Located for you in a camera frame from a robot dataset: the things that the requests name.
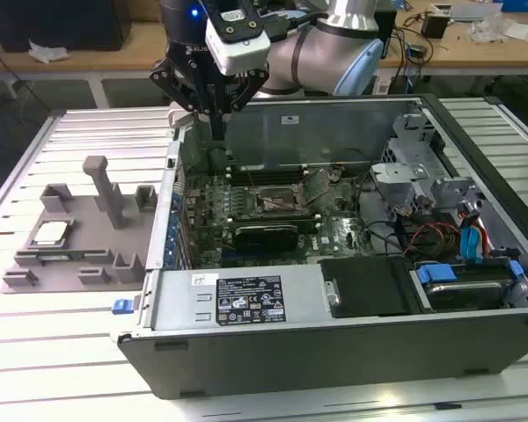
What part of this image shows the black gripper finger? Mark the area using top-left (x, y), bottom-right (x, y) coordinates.
top-left (148, 56), bottom-right (220, 142)
top-left (218, 69), bottom-right (270, 142)

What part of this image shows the thin wire locking lever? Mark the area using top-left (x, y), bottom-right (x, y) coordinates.
top-left (262, 196), bottom-right (303, 212)

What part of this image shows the silver CPU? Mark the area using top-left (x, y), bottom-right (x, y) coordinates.
top-left (32, 221), bottom-right (73, 247)

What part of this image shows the CPU socket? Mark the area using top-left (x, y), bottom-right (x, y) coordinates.
top-left (253, 182), bottom-right (301, 215)

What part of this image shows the pale grey case latch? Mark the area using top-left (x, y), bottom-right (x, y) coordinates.
top-left (166, 105), bottom-right (202, 129)

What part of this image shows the wooden desk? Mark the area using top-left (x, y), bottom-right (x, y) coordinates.
top-left (0, 0), bottom-right (528, 109)

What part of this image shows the black RAM slot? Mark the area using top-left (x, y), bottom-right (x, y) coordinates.
top-left (227, 177), bottom-right (306, 185)
top-left (227, 164), bottom-right (304, 171)
top-left (227, 172), bottom-right (305, 179)
top-left (227, 168), bottom-right (304, 175)

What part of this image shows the black computer tower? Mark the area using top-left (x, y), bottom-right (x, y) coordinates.
top-left (0, 0), bottom-right (133, 54)

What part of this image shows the crumpled white paper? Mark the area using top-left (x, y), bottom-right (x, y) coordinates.
top-left (27, 38), bottom-right (70, 65)

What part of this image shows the black graphics card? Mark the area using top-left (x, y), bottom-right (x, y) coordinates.
top-left (222, 221), bottom-right (303, 264)

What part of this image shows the perforated metal drive cage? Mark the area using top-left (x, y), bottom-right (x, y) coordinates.
top-left (380, 135), bottom-right (441, 177)

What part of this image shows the grey plastic parts rack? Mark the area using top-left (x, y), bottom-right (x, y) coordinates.
top-left (0, 154), bottom-right (159, 295)

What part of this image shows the green motherboard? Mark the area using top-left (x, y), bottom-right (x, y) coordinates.
top-left (175, 160), bottom-right (378, 270)

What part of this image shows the grey labelled power supply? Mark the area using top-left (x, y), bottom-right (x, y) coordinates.
top-left (150, 266), bottom-right (335, 331)

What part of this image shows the black plastic bay cover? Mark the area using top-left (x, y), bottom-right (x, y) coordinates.
top-left (319, 257), bottom-right (417, 318)

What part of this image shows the clear plastic packaging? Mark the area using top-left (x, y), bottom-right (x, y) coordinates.
top-left (467, 11), bottom-right (510, 45)

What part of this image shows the black and grey PC case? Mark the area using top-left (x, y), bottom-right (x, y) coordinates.
top-left (109, 91), bottom-right (528, 401)

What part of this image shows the hard disk in blue carrier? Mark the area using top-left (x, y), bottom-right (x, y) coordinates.
top-left (411, 258), bottom-right (525, 314)

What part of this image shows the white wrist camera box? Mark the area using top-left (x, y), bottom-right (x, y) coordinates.
top-left (204, 0), bottom-right (273, 76)

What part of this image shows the black camera cable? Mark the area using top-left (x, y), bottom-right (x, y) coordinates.
top-left (263, 11), bottom-right (331, 43)

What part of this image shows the silver metal drive bracket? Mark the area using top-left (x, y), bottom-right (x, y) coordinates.
top-left (369, 160), bottom-right (429, 212)

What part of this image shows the silver metal bay bracket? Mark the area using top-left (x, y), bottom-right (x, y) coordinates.
top-left (429, 175), bottom-right (485, 215)

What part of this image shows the red and yellow wire bundle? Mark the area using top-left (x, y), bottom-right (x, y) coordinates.
top-left (404, 222), bottom-right (463, 258)

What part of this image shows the blue flat wire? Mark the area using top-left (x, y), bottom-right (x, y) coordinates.
top-left (460, 224), bottom-right (489, 265)

